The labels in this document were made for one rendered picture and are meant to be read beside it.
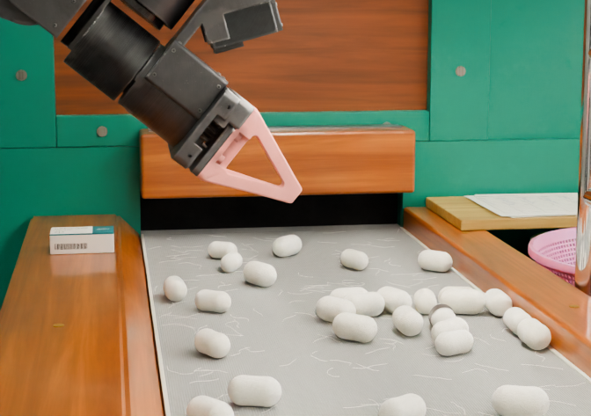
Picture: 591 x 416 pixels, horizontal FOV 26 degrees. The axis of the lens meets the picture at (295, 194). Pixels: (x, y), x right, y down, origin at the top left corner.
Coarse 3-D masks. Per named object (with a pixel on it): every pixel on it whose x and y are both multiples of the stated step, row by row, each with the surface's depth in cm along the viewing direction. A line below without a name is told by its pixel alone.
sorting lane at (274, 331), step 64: (192, 256) 132; (256, 256) 132; (320, 256) 132; (384, 256) 132; (192, 320) 106; (256, 320) 106; (320, 320) 106; (384, 320) 106; (192, 384) 89; (320, 384) 89; (384, 384) 89; (448, 384) 89; (512, 384) 89; (576, 384) 89
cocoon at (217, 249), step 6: (210, 246) 130; (216, 246) 130; (222, 246) 130; (228, 246) 130; (234, 246) 130; (210, 252) 130; (216, 252) 130; (222, 252) 130; (228, 252) 129; (216, 258) 130; (222, 258) 130
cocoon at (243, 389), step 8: (240, 376) 84; (248, 376) 84; (256, 376) 84; (264, 376) 84; (232, 384) 84; (240, 384) 84; (248, 384) 84; (256, 384) 84; (264, 384) 83; (272, 384) 84; (232, 392) 84; (240, 392) 84; (248, 392) 83; (256, 392) 83; (264, 392) 83; (272, 392) 83; (280, 392) 84; (232, 400) 84; (240, 400) 84; (248, 400) 84; (256, 400) 84; (264, 400) 83; (272, 400) 84
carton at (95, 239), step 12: (60, 228) 123; (72, 228) 123; (84, 228) 123; (96, 228) 123; (108, 228) 123; (60, 240) 120; (72, 240) 121; (84, 240) 121; (96, 240) 121; (108, 240) 121; (60, 252) 121; (72, 252) 121; (84, 252) 121; (96, 252) 121; (108, 252) 121
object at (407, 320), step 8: (400, 312) 102; (408, 312) 101; (416, 312) 101; (392, 320) 103; (400, 320) 101; (408, 320) 101; (416, 320) 101; (400, 328) 101; (408, 328) 101; (416, 328) 101
